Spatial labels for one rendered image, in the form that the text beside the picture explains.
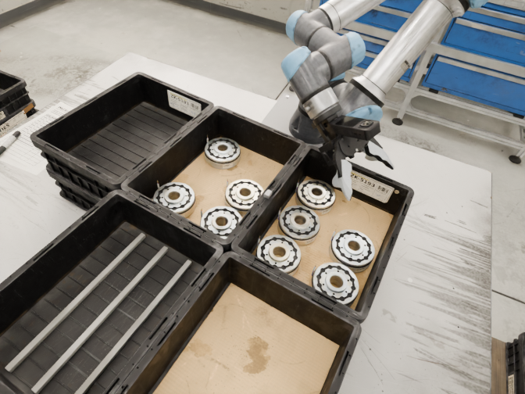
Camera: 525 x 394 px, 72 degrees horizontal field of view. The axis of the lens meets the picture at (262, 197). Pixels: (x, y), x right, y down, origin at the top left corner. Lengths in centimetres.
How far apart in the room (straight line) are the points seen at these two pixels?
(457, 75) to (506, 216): 93
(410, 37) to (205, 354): 88
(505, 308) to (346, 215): 133
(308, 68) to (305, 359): 61
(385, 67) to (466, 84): 173
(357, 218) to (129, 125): 74
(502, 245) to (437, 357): 147
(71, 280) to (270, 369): 46
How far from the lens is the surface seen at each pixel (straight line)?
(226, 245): 75
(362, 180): 98
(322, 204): 94
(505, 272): 230
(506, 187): 280
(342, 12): 101
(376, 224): 99
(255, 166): 104
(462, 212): 134
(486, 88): 276
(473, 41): 264
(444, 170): 147
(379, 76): 104
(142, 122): 121
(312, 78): 84
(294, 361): 77
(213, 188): 98
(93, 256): 90
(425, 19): 107
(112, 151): 113
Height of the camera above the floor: 156
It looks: 49 degrees down
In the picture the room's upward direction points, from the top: 8 degrees clockwise
